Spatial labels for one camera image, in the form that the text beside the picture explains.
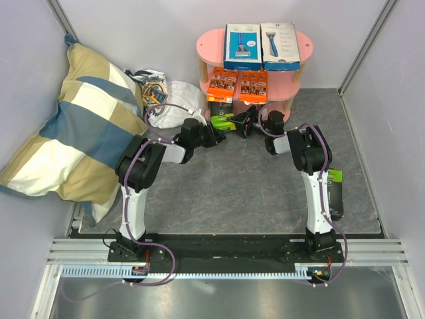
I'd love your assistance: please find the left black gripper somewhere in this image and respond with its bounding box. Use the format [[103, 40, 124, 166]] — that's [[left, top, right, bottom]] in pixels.
[[192, 121, 226, 149]]

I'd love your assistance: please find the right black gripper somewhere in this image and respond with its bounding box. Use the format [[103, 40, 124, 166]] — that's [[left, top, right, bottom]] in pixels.
[[226, 105, 271, 139]]

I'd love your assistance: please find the green black razor pack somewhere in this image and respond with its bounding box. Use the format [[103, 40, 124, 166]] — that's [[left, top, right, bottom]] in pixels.
[[209, 102, 236, 132]]

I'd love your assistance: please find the orange razor box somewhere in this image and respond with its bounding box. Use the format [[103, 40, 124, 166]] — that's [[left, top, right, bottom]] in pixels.
[[207, 66, 238, 103], [240, 70, 268, 104]]

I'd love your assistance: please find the white blue razor box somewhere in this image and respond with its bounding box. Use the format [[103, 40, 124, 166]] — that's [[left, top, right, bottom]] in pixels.
[[260, 23, 301, 72]]

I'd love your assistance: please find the blue razor box clear front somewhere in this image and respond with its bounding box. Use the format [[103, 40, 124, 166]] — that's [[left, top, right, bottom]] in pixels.
[[223, 24, 262, 71]]

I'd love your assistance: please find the black green razor box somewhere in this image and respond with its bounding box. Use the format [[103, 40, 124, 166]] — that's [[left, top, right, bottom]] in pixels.
[[327, 169, 343, 185]]

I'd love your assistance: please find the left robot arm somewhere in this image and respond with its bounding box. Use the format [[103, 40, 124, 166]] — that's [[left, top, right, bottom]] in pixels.
[[115, 118, 226, 261]]

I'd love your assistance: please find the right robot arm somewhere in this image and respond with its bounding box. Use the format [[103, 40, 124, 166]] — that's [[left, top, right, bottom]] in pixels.
[[227, 106, 336, 262]]

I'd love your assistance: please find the pink three-tier shelf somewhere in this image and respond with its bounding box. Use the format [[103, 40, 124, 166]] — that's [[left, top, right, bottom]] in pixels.
[[196, 28, 314, 128]]

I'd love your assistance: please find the striped blue beige pillow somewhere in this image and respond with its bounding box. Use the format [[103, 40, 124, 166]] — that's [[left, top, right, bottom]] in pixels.
[[1, 35, 147, 223]]

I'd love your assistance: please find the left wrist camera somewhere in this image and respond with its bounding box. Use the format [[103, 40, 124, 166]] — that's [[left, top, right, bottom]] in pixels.
[[191, 108, 207, 126]]

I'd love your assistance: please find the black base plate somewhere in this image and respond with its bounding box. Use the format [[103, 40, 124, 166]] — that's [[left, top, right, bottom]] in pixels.
[[108, 233, 344, 274]]

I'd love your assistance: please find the grey cable duct rail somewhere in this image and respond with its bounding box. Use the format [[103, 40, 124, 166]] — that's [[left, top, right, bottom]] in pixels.
[[61, 265, 311, 280]]

